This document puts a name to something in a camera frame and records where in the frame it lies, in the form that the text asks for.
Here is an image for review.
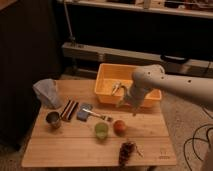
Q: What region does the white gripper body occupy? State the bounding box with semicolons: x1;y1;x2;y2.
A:
116;85;149;115

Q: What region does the red apple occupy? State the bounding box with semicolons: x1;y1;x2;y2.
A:
113;120;126;135

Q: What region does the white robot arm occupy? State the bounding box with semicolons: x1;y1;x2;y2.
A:
116;65;213;115

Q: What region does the green plastic cup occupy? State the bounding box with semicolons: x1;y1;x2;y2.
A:
95;122;108;140

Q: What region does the metal cup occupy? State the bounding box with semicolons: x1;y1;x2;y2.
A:
46;111;61;129

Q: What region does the metal object in bin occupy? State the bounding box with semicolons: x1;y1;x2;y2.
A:
111;82;127;96

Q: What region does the yellow plastic bin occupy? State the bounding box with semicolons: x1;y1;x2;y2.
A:
93;63;163;109

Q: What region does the blue sponge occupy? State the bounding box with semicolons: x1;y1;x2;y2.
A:
77;103;93;122

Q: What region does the pine cone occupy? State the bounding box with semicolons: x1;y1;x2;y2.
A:
118;141;143;168

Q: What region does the striped chocolate bar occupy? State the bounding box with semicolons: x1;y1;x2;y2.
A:
60;100;78;122

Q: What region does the crumpled blue cloth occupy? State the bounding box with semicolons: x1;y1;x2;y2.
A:
33;79;62;109

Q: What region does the grey shelf rail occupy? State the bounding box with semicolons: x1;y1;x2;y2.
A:
62;42;213;78

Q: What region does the black cable on floor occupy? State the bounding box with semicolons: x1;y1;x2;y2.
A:
183;108;213;171

